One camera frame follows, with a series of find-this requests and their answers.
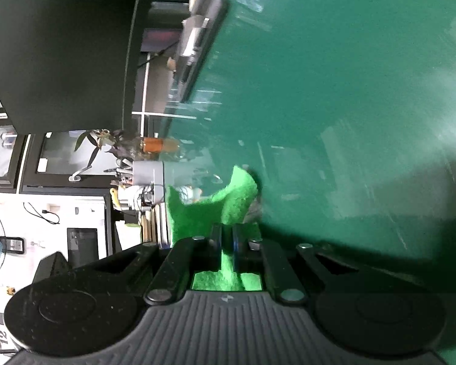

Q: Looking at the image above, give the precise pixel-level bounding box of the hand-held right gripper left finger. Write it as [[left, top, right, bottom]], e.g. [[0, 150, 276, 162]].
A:
[[66, 225, 226, 307]]

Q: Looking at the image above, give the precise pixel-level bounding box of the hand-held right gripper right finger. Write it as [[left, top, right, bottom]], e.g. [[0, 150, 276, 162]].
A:
[[233, 225, 384, 305]]

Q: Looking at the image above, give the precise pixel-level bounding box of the green cleaning cloth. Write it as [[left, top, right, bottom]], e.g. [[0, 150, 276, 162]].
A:
[[166, 165, 264, 291]]

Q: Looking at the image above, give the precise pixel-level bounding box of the stack of books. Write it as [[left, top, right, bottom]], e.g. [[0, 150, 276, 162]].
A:
[[152, 203, 172, 249]]

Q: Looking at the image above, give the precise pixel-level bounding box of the grey pen holder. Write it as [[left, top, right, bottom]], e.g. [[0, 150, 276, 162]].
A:
[[131, 161, 164, 185]]

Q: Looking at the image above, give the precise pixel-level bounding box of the black framed glass door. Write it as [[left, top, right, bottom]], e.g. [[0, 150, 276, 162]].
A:
[[19, 131, 115, 195]]

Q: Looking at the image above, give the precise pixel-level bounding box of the bunch of pens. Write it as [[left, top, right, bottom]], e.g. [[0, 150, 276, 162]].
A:
[[105, 160, 133, 183]]

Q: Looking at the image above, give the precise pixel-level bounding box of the orange pill bottle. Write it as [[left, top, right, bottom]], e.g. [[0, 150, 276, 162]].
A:
[[140, 136, 181, 156]]

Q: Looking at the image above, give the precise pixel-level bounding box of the potted plant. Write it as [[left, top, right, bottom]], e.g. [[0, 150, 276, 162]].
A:
[[74, 127, 141, 168]]

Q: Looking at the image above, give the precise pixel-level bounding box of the grey notebook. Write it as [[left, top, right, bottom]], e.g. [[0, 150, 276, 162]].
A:
[[178, 15, 208, 59]]

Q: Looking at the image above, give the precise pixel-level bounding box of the black curved monitor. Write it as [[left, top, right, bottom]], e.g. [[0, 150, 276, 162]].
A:
[[0, 0, 162, 135]]

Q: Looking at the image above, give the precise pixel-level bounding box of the black tray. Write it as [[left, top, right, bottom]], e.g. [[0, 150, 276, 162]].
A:
[[171, 0, 230, 103]]

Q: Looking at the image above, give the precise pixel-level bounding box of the black wall cable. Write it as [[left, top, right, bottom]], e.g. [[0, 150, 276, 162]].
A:
[[23, 202, 60, 225]]

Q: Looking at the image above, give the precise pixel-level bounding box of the white charger with black cables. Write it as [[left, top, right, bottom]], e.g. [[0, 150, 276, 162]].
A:
[[127, 184, 165, 213]]

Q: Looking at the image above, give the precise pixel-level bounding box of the silver door handle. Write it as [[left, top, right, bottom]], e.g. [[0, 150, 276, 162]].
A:
[[69, 163, 95, 182]]

